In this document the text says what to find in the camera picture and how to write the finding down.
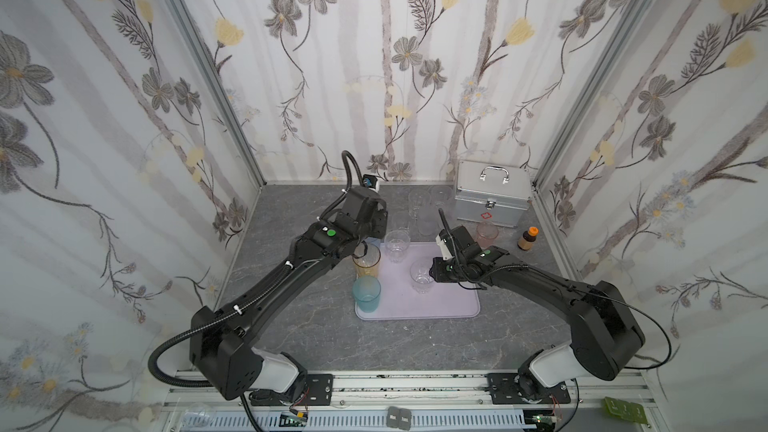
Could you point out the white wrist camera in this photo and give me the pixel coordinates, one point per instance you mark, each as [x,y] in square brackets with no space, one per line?
[372,182]
[444,248]

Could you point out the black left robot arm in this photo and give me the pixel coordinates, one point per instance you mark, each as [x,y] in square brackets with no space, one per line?
[222,343]

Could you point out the clear faceted glass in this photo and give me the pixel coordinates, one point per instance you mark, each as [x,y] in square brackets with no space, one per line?
[396,244]
[421,280]

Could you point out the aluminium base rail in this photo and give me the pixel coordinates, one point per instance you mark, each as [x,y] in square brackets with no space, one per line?
[454,389]

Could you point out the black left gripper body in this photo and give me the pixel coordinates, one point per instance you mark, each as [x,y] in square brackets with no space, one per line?
[372,223]

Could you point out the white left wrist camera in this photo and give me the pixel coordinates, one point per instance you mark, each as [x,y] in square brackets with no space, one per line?
[372,182]

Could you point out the teal dotted plastic tumbler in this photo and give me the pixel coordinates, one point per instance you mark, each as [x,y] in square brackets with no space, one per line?
[366,292]

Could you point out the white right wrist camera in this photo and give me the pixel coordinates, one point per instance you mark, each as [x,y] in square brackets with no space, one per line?
[444,248]

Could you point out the clear tall tumbler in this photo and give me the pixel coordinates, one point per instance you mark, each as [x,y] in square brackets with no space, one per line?
[441,197]
[418,200]

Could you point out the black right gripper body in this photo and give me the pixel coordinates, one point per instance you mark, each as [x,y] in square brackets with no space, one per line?
[444,272]

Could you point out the silver metal first-aid case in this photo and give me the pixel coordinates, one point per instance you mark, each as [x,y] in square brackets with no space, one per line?
[499,194]

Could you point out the lilac plastic tray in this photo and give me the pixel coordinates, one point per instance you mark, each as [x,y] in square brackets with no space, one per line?
[402,298]

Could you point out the green circuit board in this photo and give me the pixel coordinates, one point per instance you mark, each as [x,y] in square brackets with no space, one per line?
[626,411]

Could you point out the pink plastic cup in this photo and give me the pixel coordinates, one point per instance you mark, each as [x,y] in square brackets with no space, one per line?
[486,234]

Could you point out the brown bottle orange cap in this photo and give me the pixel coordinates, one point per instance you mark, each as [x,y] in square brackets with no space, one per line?
[528,238]

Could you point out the yellow plastic tumbler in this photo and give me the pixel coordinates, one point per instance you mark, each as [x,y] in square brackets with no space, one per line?
[366,260]

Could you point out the white slotted cable duct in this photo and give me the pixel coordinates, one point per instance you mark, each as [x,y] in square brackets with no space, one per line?
[380,420]

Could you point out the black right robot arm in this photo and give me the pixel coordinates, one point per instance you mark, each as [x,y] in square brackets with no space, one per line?
[604,333]

